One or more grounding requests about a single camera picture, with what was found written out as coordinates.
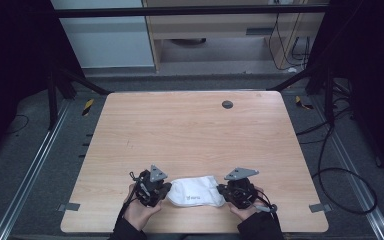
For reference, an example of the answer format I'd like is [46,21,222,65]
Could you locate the hand-held gripper cable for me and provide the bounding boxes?
[117,170,142,222]
[253,195,283,234]

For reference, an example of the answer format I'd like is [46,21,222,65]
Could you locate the thin black floor cable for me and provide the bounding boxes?
[5,114,31,136]

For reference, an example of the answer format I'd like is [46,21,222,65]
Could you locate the looped black floor cable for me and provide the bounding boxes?
[313,166,379,216]

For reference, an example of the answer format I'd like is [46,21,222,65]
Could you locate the person's left hand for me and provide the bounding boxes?
[123,183,164,232]

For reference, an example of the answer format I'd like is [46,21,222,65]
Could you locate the metal floor rail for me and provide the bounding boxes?
[309,96,384,240]
[0,99,71,240]

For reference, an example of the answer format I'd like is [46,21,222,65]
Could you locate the yellow black striped tape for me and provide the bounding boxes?
[294,95,314,111]
[81,98,95,117]

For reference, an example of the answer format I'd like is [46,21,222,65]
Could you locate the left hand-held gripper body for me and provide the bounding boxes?
[133,164,173,208]

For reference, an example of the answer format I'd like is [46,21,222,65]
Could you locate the white cabinet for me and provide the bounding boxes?
[50,0,156,70]

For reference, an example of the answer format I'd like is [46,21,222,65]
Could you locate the white sock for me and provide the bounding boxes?
[165,179,227,208]
[179,175,220,186]

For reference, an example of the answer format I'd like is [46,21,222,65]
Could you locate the black curtain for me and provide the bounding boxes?
[0,0,85,168]
[308,0,384,186]

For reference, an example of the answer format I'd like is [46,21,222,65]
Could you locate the hanging black cables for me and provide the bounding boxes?
[267,11,313,72]

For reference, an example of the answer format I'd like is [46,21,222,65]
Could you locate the right hand-held gripper cable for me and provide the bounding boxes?
[253,195,283,234]

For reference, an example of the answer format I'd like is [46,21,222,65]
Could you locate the light wooden desk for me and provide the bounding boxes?
[141,0,330,73]

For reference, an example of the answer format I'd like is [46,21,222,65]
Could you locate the person's right hand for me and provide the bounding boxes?
[227,186,268,222]

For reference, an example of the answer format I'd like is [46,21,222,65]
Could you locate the black metal stand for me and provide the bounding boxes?
[267,63,336,128]
[45,64,113,132]

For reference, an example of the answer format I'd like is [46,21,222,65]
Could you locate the left hand-held gripper cable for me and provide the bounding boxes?
[117,170,142,222]

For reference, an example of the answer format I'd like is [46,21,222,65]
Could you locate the black horizontal bar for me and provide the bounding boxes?
[53,4,332,19]

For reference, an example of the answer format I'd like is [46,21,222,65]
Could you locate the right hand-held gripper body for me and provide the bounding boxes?
[224,167,260,210]

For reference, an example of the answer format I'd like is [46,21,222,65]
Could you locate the grey tape piece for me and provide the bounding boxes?
[308,203,333,214]
[57,202,81,213]

